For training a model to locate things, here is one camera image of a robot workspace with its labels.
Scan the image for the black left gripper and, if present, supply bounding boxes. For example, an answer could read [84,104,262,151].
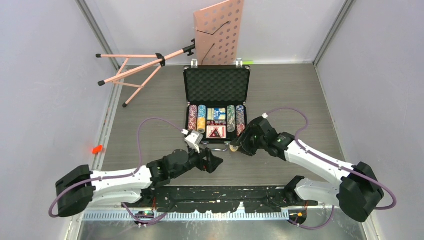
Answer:
[170,142,222,179]

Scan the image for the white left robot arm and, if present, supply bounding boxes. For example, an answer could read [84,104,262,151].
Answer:
[48,148,224,218]

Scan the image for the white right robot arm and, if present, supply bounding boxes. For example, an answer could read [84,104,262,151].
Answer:
[230,116,384,223]

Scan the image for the blue Texas Hold'em card deck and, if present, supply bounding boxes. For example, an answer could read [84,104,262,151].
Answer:
[206,108,227,122]

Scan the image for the red chip stack right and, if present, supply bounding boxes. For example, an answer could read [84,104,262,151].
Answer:
[236,123,246,137]

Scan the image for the blue orange chip stack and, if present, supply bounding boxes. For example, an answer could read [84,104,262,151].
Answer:
[235,105,245,124]

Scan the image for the triangular all in button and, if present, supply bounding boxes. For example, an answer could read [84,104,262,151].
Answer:
[208,127,222,139]

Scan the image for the red backed card deck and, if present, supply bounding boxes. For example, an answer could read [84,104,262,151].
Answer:
[206,125,227,139]

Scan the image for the green chip stack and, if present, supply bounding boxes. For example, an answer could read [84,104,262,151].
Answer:
[226,105,236,133]

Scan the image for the yellow chip stack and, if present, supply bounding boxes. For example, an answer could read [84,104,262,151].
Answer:
[196,117,206,134]

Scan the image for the dark red chip stack left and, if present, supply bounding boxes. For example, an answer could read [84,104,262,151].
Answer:
[187,116,197,131]

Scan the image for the black aluminium poker case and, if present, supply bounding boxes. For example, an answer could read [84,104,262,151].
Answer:
[183,63,251,152]

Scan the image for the light blue chip stack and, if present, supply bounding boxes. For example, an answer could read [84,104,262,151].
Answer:
[197,105,207,119]

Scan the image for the purple poker chip stack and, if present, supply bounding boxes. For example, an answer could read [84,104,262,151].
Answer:
[188,105,198,119]

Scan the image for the pink perforated music stand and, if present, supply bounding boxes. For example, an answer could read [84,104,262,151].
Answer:
[96,0,245,107]

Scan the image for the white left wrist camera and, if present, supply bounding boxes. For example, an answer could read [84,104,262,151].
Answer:
[181,129,203,154]

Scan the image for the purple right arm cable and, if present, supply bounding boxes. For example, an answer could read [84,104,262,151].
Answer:
[261,107,398,231]

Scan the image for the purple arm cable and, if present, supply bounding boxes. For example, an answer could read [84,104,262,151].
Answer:
[48,117,190,228]
[261,107,398,231]

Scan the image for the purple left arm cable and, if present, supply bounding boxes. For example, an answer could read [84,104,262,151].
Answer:
[48,117,190,228]

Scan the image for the orange clip on rail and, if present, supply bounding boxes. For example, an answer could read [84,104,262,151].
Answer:
[91,144,103,155]

